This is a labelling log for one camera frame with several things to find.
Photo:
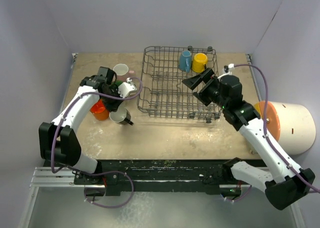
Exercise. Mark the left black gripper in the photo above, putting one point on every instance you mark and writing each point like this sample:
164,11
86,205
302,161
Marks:
114,107

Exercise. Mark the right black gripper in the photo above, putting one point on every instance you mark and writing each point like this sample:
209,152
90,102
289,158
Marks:
193,82

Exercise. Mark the pink faceted mug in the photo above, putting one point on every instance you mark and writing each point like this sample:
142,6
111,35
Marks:
122,69

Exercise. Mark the cream white mug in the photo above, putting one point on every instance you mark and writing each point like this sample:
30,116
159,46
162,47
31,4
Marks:
119,82

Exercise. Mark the orange mug black handle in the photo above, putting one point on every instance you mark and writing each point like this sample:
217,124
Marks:
99,111

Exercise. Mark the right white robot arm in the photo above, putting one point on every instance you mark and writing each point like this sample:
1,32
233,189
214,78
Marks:
286,181

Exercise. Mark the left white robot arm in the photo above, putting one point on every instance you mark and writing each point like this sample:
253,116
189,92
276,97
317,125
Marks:
58,139

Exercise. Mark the blue mug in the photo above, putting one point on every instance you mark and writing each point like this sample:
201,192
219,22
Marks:
185,61

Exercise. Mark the yellow mug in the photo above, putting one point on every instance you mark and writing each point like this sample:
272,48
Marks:
199,62

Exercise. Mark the white cylinder with orange lid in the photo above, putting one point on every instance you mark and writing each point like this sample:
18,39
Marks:
292,125

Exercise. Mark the grey wire dish rack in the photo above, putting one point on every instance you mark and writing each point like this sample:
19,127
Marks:
164,95

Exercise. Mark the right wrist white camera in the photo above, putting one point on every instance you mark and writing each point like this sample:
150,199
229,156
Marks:
227,70

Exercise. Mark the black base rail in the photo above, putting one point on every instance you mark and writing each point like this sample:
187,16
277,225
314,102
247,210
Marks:
110,166

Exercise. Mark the aluminium frame rail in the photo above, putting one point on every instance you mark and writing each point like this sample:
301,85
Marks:
52,176

